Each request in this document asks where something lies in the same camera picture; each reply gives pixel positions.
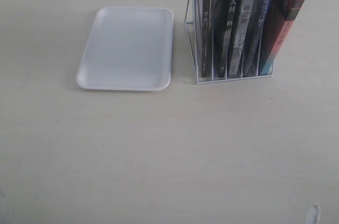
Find blue moon cover book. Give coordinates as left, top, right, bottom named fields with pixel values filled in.
left=243, top=0, right=271, bottom=76

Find dark brown spine book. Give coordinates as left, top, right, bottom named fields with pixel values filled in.
left=196, top=0, right=211, bottom=78

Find black spine book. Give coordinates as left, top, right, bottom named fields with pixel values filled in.
left=213, top=0, right=238, bottom=78

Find grey white spine book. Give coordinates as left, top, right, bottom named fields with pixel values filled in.
left=228, top=0, right=254, bottom=77

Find red cover book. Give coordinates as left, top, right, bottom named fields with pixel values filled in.
left=258, top=0, right=305, bottom=75

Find white plastic tray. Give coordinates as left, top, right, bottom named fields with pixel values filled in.
left=76, top=6, right=174, bottom=92

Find white object bottom edge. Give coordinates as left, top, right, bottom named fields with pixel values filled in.
left=305, top=203, right=321, bottom=224

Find white wire book rack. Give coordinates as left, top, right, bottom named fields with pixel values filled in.
left=184, top=0, right=274, bottom=85

